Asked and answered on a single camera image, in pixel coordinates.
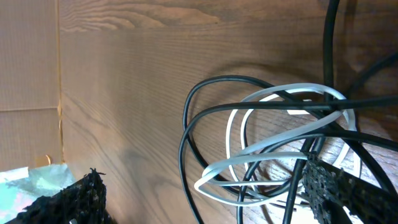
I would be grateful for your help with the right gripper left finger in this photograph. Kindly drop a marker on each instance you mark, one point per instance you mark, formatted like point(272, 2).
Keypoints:
point(83, 202)

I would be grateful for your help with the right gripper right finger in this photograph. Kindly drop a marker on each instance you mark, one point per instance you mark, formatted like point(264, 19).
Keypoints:
point(329, 189)

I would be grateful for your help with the cardboard panel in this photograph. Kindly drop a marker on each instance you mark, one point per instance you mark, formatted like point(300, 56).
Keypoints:
point(30, 88)

